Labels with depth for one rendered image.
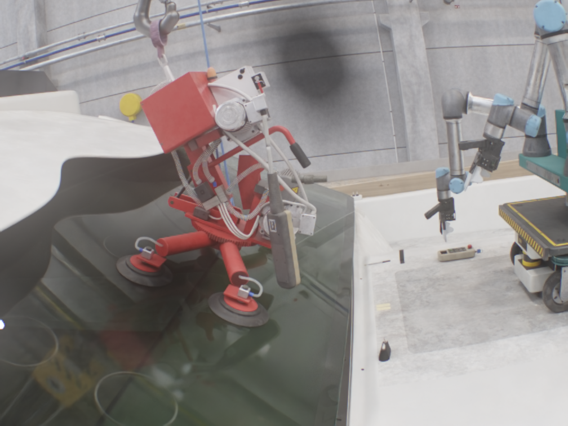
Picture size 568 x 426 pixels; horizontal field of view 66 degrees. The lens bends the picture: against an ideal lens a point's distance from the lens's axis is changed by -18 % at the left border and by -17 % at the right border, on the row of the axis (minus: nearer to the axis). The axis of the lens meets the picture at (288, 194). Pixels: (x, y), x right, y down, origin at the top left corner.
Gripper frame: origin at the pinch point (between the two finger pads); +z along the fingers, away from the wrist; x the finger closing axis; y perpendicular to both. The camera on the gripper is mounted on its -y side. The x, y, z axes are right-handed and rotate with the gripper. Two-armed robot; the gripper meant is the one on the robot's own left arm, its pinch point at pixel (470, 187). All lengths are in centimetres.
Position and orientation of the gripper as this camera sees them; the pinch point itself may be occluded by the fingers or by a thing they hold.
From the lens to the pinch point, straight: 185.3
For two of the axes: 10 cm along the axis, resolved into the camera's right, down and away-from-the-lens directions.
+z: -2.3, 8.9, 4.0
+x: 6.1, -1.9, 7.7
